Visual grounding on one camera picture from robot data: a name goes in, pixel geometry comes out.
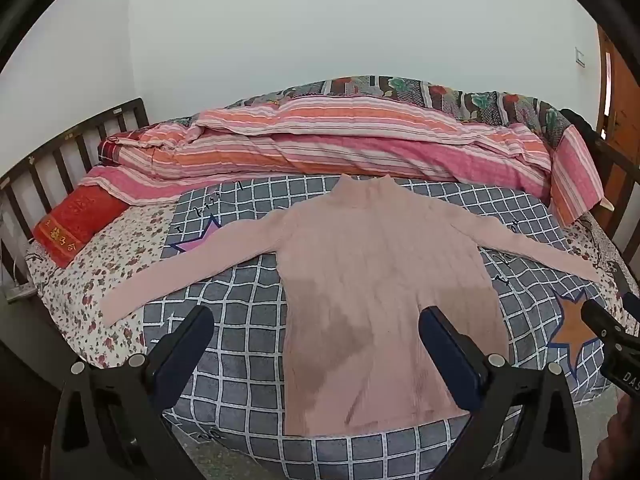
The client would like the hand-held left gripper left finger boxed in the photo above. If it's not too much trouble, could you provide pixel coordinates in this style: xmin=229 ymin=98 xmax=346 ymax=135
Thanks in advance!
xmin=50 ymin=304 xmax=216 ymax=480

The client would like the brown wooden door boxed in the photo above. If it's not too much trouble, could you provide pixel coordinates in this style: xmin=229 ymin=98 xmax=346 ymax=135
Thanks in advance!
xmin=595 ymin=25 xmax=640 ymax=161

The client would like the patchwork floral quilt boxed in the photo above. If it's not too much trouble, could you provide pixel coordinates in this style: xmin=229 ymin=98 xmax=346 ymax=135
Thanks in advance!
xmin=225 ymin=75 xmax=573 ymax=148

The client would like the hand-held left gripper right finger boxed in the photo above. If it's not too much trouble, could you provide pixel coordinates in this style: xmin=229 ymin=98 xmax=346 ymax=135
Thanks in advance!
xmin=419 ymin=305 xmax=583 ymax=480

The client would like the person's right hand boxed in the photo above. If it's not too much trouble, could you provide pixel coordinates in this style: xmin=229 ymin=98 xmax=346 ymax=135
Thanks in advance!
xmin=590 ymin=400 xmax=640 ymax=480

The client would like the red embroidered pillow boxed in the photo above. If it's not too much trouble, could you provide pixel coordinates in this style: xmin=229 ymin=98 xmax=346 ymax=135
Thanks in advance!
xmin=31 ymin=185 xmax=130 ymax=268

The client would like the dark wooden slatted headboard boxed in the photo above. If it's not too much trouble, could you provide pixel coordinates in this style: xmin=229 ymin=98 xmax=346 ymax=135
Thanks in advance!
xmin=0 ymin=97 xmax=151 ymax=303

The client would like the pink orange striped quilt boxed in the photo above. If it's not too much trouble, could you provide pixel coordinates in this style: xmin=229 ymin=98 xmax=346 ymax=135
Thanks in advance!
xmin=82 ymin=94 xmax=606 ymax=228

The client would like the pink knit sweater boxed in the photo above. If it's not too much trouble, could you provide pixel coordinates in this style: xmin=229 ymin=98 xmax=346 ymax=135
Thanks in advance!
xmin=101 ymin=174 xmax=603 ymax=437

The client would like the grey checked blanket with stars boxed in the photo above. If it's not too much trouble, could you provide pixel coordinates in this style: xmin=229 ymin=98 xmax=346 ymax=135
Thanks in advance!
xmin=142 ymin=175 xmax=618 ymax=466

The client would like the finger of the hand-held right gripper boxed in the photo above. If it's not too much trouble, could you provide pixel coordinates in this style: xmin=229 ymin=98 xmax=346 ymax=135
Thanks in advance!
xmin=616 ymin=265 xmax=640 ymax=311
xmin=581 ymin=299 xmax=640 ymax=348

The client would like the red plaid pillow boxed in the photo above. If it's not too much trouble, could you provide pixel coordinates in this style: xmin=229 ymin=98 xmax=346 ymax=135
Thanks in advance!
xmin=96 ymin=127 xmax=166 ymax=166

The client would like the floral bed sheet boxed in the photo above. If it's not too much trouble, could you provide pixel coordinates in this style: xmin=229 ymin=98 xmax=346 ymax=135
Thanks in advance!
xmin=25 ymin=200 xmax=636 ymax=371

